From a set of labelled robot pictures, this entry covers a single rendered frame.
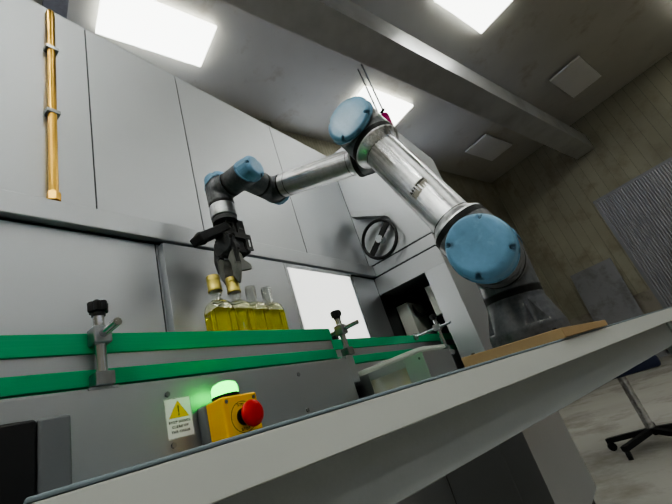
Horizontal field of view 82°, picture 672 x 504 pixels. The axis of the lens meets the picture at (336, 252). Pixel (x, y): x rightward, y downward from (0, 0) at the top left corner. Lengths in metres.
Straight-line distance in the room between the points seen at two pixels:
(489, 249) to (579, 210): 10.49
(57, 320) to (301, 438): 0.77
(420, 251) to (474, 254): 1.20
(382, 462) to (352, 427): 0.08
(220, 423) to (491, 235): 0.53
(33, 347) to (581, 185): 11.06
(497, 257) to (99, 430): 0.64
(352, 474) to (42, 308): 0.78
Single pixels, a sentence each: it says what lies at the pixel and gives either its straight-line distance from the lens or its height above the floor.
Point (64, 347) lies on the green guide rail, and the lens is 0.69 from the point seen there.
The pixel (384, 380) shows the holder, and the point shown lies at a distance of 1.04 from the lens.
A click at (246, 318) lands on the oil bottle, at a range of 1.02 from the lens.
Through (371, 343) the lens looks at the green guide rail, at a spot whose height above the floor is 0.94.
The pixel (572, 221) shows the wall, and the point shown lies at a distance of 11.21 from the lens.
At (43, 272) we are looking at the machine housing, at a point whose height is 1.21.
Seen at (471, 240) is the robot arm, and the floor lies 0.95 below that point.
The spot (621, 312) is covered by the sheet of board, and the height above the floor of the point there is 1.04.
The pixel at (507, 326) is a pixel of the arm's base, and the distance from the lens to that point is 0.83.
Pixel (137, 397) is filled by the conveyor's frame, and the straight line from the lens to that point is 0.68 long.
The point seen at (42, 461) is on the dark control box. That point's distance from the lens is 0.54.
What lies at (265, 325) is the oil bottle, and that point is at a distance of 1.06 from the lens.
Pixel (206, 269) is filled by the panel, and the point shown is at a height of 1.25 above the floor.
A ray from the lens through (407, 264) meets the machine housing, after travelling 1.92.
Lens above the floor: 0.74
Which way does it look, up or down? 23 degrees up
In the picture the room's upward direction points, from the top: 19 degrees counter-clockwise
